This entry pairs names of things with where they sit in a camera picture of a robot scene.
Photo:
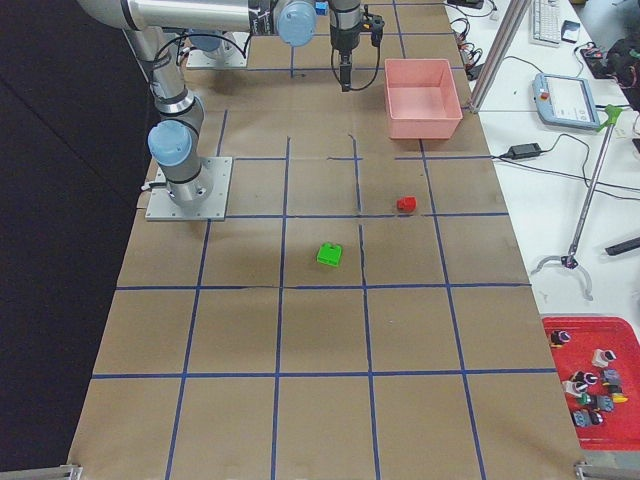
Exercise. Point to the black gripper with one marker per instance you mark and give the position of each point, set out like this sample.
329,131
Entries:
343,35

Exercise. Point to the red toy block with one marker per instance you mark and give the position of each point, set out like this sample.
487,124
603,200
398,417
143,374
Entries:
406,204

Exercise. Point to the green toy block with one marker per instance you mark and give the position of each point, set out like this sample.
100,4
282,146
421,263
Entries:
329,254

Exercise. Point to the pink plastic box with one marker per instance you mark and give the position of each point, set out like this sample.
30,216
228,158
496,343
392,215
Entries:
421,99

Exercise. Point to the black power adapter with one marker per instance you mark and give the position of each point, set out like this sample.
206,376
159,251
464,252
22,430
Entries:
524,151

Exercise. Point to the white keyboard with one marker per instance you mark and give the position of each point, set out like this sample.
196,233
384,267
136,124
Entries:
544,23

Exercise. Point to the teach pendant tablet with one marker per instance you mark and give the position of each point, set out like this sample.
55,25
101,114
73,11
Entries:
565,101

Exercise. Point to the reacher grabber tool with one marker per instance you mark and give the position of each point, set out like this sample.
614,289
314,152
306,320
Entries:
569,261

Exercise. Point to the red plastic tray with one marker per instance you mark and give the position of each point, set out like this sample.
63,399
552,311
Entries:
597,360

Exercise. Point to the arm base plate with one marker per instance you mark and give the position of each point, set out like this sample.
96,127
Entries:
198,61
204,198

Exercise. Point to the aluminium frame post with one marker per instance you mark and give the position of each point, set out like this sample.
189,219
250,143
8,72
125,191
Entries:
510,23

